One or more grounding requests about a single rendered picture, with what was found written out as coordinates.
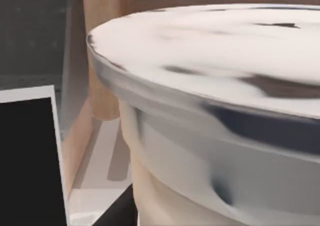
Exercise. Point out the white framed blackboard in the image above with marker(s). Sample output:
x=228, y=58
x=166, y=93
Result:
x=27, y=161

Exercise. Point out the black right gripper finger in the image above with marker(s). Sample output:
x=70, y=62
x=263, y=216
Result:
x=122, y=211

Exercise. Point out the shallow salmon-coloured box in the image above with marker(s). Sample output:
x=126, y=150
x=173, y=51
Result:
x=80, y=140

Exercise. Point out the grey cabinet with dark inside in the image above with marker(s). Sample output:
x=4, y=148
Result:
x=32, y=30

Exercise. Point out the white can with silver rim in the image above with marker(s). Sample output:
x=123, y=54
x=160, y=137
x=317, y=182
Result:
x=200, y=115

